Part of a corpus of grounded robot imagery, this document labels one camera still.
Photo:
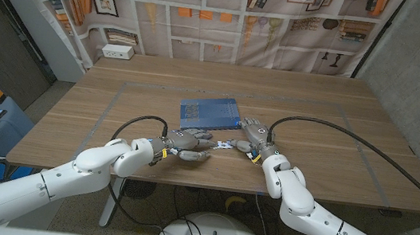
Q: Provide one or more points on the blue notebook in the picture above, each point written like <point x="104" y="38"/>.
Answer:
<point x="206" y="115"/>

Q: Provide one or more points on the white puzzle piece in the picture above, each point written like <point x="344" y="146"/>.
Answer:
<point x="228" y="144"/>
<point x="218" y="146"/>

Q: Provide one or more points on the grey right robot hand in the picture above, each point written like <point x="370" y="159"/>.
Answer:
<point x="258" y="135"/>

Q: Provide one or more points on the black backdrop pole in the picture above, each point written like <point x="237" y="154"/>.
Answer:
<point x="378" y="36"/>

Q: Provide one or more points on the printed bookshelf backdrop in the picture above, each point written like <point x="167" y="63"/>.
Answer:
<point x="205" y="24"/>

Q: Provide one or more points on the white power outlet box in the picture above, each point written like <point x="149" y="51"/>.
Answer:
<point x="117" y="51"/>

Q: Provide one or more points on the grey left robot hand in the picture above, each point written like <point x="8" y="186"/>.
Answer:
<point x="185" y="141"/>

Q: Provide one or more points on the yellow curved object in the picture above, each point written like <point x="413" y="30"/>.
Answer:
<point x="235" y="201"/>

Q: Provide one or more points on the black round fan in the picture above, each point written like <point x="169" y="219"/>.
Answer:
<point x="141" y="189"/>

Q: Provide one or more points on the white table leg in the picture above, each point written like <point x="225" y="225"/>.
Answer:
<point x="113" y="202"/>

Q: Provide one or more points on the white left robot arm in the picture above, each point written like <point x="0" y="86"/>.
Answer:
<point x="66" y="180"/>

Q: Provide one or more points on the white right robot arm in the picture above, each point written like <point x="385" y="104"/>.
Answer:
<point x="321" y="223"/>

